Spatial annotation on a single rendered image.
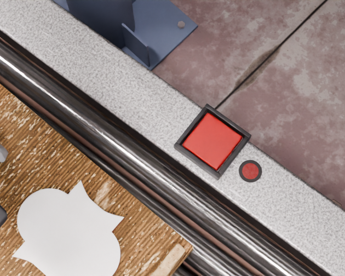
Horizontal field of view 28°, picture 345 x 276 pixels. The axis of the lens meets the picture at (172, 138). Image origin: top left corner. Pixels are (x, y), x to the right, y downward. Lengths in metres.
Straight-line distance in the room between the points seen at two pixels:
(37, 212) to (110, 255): 0.11
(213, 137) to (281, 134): 1.00
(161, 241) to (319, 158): 1.08
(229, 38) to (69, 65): 1.07
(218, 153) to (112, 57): 0.21
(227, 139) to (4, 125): 0.30
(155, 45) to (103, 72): 1.01
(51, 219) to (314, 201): 0.35
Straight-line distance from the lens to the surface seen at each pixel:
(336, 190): 1.92
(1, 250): 0.93
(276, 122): 1.94
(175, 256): 0.87
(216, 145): 0.93
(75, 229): 0.90
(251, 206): 0.93
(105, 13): 1.78
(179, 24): 2.01
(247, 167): 0.94
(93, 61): 1.00
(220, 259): 0.91
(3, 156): 0.86
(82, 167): 0.93
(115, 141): 0.95
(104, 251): 0.89
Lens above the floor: 1.83
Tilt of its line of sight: 73 degrees down
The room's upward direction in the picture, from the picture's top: 2 degrees counter-clockwise
